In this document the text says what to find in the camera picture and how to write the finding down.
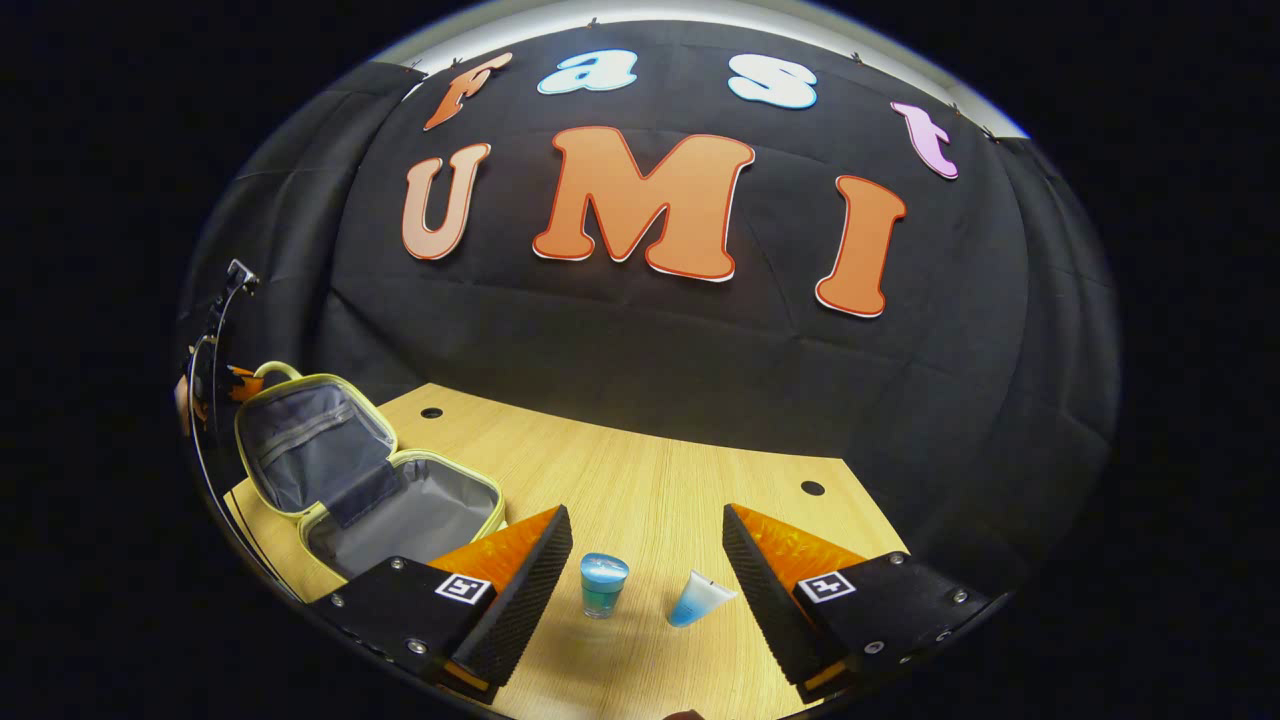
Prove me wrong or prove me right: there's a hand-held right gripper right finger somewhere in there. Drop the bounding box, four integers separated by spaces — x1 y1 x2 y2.
722 503 1001 706

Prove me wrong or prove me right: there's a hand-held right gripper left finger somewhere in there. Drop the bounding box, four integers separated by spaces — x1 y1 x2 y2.
305 505 574 706

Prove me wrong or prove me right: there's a blue white cream tube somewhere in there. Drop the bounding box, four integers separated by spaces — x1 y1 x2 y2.
667 570 738 628

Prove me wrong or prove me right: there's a blue skin care jar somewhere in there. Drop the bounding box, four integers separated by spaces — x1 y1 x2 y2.
580 552 630 620

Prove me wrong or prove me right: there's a pale yellow suitcase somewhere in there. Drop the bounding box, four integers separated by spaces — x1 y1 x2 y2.
233 362 508 581

